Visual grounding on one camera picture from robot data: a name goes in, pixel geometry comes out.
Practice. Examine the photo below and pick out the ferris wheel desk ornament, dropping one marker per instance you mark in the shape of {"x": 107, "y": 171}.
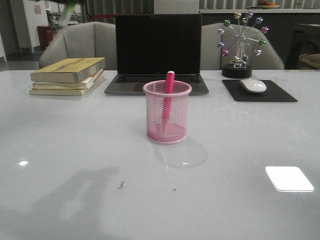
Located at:
{"x": 239, "y": 37}

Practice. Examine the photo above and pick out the middle cream book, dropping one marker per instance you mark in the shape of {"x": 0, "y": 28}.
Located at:
{"x": 83, "y": 85}

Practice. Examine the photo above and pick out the grey armchair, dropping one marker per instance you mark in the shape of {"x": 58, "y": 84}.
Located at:
{"x": 218, "y": 48}
{"x": 83, "y": 40}

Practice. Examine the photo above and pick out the white computer mouse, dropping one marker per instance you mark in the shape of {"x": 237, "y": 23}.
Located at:
{"x": 253, "y": 85}

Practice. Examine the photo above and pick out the dark grey open laptop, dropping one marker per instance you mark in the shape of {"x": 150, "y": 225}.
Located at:
{"x": 150, "y": 45}

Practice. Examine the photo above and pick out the green highlighter pen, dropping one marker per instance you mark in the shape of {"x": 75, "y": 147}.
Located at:
{"x": 69, "y": 6}

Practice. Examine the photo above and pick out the pink highlighter pen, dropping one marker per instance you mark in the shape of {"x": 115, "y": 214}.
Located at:
{"x": 169, "y": 85}

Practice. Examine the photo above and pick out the cream book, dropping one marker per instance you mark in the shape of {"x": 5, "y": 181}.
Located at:
{"x": 59, "y": 92}
{"x": 83, "y": 85}

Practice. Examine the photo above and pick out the bottom cream book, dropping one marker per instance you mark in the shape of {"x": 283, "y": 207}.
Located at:
{"x": 59, "y": 92}

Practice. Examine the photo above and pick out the red trash bin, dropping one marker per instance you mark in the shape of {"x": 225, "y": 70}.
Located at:
{"x": 45, "y": 36}

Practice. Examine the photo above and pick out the right grey armchair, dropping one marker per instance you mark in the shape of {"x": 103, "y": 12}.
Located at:
{"x": 218, "y": 48}

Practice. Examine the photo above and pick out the fruit bowl on counter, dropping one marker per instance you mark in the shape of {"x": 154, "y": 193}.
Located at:
{"x": 267, "y": 4}

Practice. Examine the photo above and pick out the black mouse pad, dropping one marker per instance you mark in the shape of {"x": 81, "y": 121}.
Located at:
{"x": 270, "y": 93}

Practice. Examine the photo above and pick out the left grey armchair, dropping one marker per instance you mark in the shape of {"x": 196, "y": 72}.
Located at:
{"x": 83, "y": 40}

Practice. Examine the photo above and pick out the pink mesh pen holder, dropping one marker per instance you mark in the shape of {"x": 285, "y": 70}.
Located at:
{"x": 176, "y": 130}

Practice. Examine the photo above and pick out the top yellow book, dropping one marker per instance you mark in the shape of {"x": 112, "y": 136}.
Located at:
{"x": 69, "y": 70}

